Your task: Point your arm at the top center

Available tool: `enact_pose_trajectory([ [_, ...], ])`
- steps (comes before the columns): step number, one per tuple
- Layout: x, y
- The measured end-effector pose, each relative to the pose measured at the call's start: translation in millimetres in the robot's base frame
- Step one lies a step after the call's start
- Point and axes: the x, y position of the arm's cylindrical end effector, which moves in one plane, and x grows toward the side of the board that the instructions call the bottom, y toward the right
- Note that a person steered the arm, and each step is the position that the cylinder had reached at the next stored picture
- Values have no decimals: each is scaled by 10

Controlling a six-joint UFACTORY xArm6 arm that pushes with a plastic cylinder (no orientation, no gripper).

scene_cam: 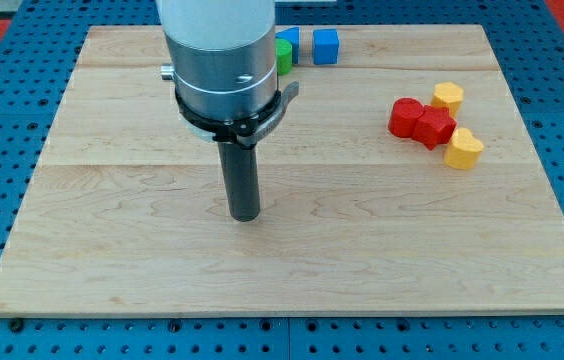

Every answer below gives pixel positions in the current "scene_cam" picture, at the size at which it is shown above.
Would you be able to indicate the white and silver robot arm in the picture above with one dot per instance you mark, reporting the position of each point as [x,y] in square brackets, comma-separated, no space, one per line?
[223,54]

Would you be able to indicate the blue block behind arm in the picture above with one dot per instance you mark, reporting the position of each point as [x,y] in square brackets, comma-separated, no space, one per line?
[292,35]

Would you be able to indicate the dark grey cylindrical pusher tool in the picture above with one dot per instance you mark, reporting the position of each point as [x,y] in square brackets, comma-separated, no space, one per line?
[239,169]

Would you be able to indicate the green cylinder block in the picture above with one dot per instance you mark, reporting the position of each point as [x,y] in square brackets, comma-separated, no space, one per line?
[284,56]

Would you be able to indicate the red cylinder block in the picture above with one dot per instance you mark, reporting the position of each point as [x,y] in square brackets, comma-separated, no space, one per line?
[403,116]

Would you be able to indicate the blue cube block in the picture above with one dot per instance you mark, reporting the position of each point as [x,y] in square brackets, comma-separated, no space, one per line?
[325,46]

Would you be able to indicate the light wooden board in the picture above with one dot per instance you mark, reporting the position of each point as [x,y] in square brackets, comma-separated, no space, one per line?
[126,215]

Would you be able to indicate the red star block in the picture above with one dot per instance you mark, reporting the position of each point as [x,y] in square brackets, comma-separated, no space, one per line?
[434,127]

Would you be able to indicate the yellow heart block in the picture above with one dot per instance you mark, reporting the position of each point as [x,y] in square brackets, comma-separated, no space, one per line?
[463,150]

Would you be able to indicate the yellow hexagon block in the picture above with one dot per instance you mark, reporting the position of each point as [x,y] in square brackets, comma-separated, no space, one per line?
[448,95]

